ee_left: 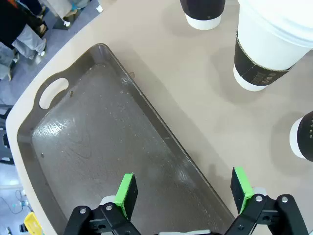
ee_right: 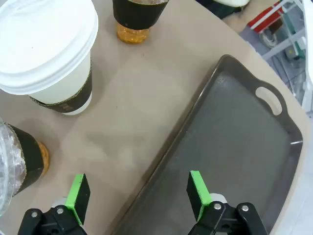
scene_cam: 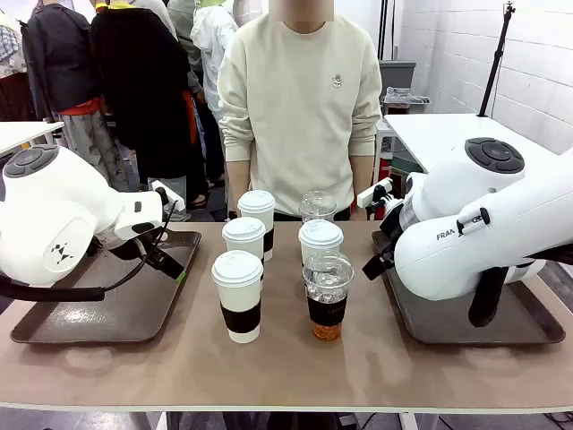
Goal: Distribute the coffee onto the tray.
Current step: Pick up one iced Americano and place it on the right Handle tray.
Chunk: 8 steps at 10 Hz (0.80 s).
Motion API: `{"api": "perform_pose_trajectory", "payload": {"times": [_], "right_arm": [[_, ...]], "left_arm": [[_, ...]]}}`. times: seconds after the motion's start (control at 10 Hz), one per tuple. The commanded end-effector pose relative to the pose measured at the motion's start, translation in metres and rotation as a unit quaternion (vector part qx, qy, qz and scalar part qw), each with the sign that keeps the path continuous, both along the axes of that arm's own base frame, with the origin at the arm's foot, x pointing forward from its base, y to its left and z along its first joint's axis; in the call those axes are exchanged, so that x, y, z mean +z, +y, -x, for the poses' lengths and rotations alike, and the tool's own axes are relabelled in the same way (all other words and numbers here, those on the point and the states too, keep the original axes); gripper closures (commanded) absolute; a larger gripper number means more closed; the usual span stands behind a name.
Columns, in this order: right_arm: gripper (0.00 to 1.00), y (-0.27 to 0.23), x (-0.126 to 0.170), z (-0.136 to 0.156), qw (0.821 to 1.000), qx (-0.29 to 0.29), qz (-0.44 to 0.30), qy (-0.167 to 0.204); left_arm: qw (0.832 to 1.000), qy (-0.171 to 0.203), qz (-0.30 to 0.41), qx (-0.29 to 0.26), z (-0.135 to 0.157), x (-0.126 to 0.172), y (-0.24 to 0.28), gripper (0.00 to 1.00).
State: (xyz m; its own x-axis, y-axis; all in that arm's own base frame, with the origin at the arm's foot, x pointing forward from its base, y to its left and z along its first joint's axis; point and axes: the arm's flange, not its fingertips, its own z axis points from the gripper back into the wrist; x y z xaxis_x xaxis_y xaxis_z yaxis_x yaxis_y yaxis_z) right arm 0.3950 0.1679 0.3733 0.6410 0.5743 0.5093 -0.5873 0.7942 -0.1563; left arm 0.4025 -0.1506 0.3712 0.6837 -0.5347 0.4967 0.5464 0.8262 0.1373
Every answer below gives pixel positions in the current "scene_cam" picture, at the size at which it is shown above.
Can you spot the grey rack with items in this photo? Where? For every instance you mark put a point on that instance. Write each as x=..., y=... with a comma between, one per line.
x=405, y=96

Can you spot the person in cream sweater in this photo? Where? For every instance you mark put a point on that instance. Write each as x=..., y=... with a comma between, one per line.
x=300, y=134

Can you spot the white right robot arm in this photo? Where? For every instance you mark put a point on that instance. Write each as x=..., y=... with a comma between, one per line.
x=515, y=224

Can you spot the black tripod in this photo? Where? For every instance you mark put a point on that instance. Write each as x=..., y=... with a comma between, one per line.
x=492, y=76

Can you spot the bystander in white jacket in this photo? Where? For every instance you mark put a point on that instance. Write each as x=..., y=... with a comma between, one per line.
x=212, y=40

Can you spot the bystander in dark jacket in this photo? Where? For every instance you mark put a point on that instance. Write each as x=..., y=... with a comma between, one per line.
x=58, y=58

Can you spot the clear plastic iced coffee cup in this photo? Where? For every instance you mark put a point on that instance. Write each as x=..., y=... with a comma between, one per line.
x=318, y=206
x=327, y=309

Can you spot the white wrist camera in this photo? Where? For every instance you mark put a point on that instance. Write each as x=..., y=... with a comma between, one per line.
x=373, y=191
x=177, y=203

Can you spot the black stand pole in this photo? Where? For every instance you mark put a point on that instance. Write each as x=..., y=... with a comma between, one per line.
x=383, y=27

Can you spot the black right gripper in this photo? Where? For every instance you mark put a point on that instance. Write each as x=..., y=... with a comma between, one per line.
x=391, y=233

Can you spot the white paper cup black sleeve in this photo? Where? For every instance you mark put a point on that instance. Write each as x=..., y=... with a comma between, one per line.
x=259, y=208
x=239, y=291
x=244, y=237
x=320, y=237

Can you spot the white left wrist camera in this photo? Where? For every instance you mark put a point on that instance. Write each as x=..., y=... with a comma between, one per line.
x=177, y=203

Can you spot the brown plastic tray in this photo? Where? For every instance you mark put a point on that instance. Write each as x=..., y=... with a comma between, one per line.
x=125, y=309
x=515, y=327

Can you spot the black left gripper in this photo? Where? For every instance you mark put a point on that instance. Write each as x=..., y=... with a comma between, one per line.
x=154, y=255

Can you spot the small white table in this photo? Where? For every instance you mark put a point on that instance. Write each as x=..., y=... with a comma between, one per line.
x=22, y=132

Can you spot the bystander in plaid shirt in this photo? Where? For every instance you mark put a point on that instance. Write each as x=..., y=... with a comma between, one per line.
x=11, y=89

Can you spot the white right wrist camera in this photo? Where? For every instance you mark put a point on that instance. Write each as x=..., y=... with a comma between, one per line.
x=373, y=191

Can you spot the grey plastic bin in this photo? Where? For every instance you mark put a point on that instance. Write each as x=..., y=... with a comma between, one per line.
x=396, y=76

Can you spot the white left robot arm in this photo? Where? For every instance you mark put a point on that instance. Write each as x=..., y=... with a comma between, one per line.
x=45, y=215

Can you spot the bystander in black coat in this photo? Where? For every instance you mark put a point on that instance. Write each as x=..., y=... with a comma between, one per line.
x=139, y=80

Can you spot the person's right forearm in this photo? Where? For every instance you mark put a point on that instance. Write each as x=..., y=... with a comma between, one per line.
x=237, y=188

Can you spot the person's left forearm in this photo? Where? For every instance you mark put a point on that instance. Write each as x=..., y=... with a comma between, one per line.
x=361, y=188

